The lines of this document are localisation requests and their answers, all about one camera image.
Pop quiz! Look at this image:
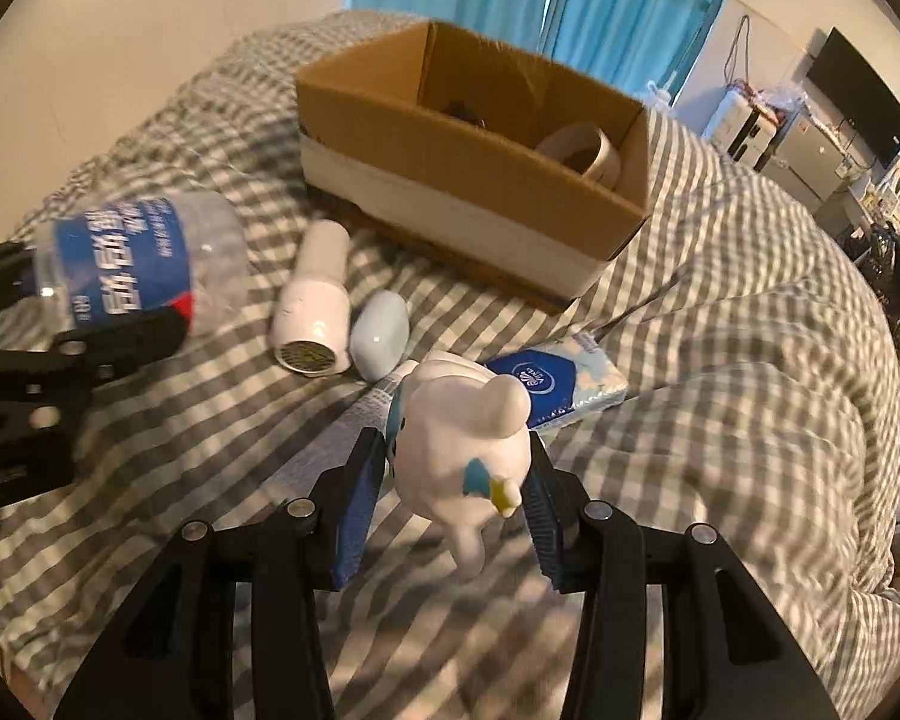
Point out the white tape roll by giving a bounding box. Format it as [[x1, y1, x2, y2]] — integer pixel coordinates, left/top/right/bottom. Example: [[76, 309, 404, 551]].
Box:
[[534, 122, 623, 185]]

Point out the black flat screen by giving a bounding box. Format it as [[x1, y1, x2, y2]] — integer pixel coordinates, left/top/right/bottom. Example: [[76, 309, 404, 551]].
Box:
[[805, 26, 900, 166]]

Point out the blue tissue packet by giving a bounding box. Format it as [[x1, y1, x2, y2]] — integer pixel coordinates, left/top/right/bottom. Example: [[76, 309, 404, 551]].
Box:
[[484, 334, 631, 432]]

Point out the white fabric shaver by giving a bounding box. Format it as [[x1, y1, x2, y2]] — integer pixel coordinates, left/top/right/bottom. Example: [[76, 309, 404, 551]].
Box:
[[270, 219, 355, 377]]

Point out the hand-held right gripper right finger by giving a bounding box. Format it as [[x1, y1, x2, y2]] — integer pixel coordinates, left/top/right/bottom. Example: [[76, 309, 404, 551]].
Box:
[[523, 435, 841, 720]]

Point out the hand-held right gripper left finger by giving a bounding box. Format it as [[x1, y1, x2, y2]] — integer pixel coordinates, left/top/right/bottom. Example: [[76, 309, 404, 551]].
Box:
[[52, 426, 391, 720]]

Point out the clear blue-label plastic bottle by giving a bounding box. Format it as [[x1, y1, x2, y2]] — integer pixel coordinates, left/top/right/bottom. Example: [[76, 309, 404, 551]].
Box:
[[34, 191, 252, 338]]

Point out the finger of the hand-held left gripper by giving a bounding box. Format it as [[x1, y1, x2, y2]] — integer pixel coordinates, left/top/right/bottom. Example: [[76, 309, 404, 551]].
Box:
[[0, 305, 190, 520], [0, 240, 40, 329]]

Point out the white appliance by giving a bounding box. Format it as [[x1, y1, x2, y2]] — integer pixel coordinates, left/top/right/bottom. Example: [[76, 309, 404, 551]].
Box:
[[709, 90, 781, 162]]

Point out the light blue oval case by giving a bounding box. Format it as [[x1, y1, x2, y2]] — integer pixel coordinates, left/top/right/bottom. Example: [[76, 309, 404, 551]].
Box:
[[349, 291, 411, 383]]

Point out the black bag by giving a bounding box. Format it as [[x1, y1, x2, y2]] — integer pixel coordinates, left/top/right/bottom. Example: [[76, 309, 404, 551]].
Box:
[[862, 221, 900, 346]]

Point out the grey checked blanket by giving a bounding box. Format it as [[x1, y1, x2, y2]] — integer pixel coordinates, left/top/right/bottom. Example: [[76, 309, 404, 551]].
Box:
[[0, 7, 900, 720]]

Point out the cardboard box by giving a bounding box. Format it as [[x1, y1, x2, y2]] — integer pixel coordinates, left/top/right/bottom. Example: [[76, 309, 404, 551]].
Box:
[[295, 19, 653, 316]]

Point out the silver cabinet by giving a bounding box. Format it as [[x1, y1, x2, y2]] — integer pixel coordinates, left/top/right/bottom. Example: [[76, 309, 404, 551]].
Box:
[[769, 116, 850, 203]]

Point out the white cartoon toy figure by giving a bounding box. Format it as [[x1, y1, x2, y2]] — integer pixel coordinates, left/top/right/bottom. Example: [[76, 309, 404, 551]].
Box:
[[386, 350, 533, 582]]

